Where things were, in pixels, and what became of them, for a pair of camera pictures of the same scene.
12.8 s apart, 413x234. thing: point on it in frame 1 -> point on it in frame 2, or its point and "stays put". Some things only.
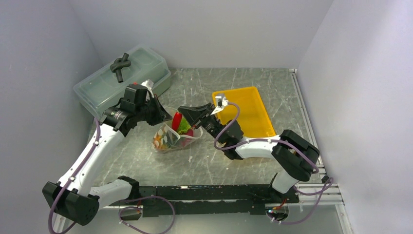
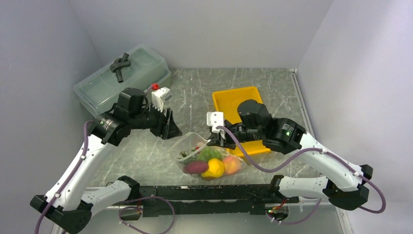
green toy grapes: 184,126 -> 210,152
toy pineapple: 164,139 -> 184,154
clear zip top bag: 176,134 -> 197,158
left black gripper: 161,115 stays put
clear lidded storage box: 101,89 stays put
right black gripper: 194,115 -> 216,139
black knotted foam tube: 119,64 stays put
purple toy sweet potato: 185,140 -> 196,167
